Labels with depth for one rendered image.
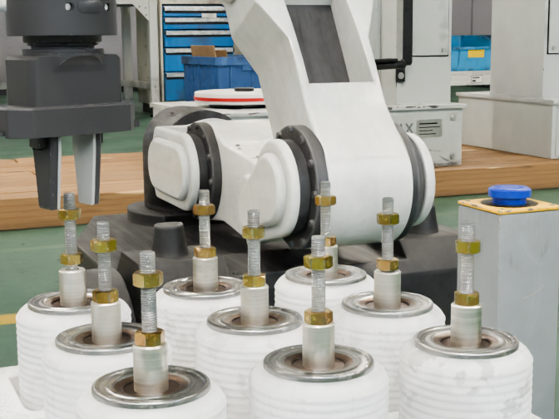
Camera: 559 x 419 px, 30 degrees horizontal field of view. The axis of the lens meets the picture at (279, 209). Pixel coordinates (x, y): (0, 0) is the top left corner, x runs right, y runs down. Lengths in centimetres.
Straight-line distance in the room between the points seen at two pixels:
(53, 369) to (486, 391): 30
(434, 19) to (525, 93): 48
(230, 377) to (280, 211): 39
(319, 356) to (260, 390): 5
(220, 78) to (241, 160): 393
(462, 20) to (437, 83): 668
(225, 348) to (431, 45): 248
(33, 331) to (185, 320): 13
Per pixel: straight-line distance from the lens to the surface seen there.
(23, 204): 268
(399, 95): 317
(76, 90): 85
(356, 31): 127
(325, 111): 118
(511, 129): 358
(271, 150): 118
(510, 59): 359
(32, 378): 89
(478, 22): 966
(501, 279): 98
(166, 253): 126
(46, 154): 86
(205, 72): 543
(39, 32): 83
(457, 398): 74
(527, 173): 327
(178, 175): 149
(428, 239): 138
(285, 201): 115
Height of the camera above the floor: 47
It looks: 9 degrees down
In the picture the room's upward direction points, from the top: 1 degrees counter-clockwise
